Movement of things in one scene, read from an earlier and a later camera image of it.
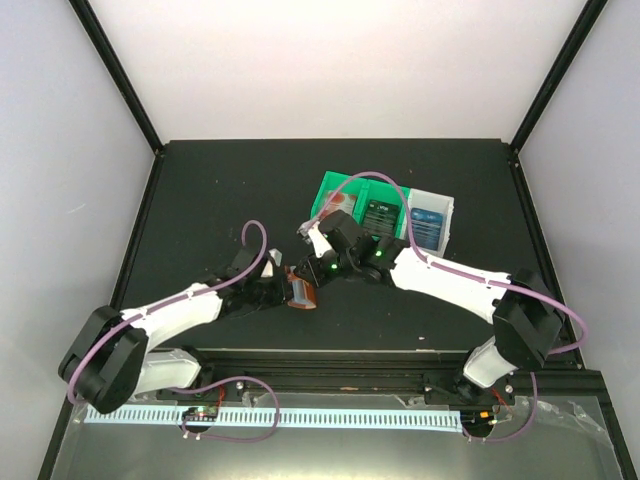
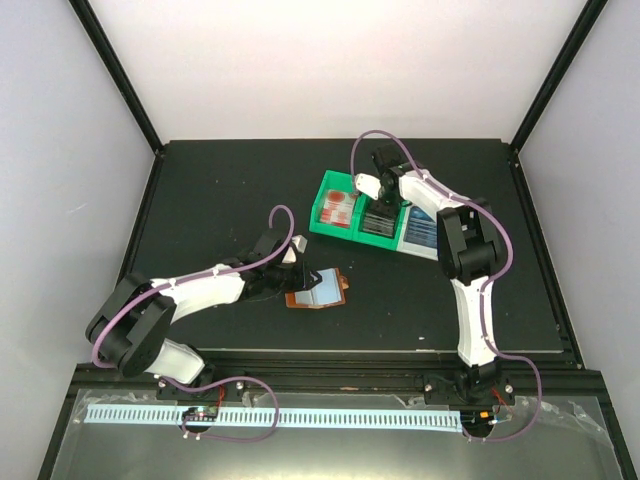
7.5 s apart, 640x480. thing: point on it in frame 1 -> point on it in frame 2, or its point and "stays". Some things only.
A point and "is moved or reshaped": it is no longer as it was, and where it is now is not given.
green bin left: x=345 y=183 stays
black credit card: x=380 y=218 stays
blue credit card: x=427 y=228 stays
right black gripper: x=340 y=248 -> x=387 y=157
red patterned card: x=343 y=201 stays
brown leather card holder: x=303 y=292 is moved or reshaped
